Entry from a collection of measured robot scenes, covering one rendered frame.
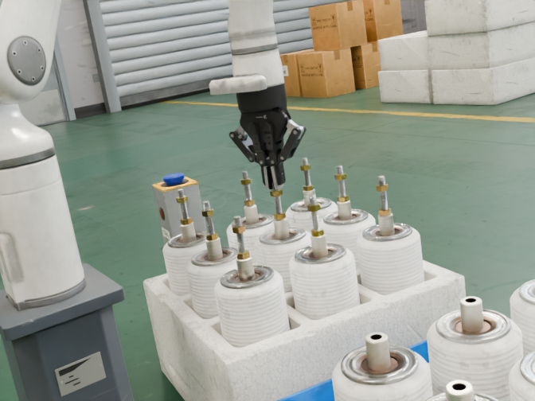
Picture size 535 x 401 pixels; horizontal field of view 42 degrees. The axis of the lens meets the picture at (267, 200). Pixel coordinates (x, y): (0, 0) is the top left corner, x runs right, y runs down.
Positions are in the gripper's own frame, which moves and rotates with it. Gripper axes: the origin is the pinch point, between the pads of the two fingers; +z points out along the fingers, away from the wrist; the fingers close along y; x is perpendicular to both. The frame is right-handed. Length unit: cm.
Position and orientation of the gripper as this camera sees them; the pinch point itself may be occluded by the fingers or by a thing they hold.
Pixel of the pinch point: (273, 176)
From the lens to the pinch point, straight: 108.1
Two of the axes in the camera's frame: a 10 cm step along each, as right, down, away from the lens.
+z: 1.5, 9.6, 2.5
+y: -8.5, -0.1, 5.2
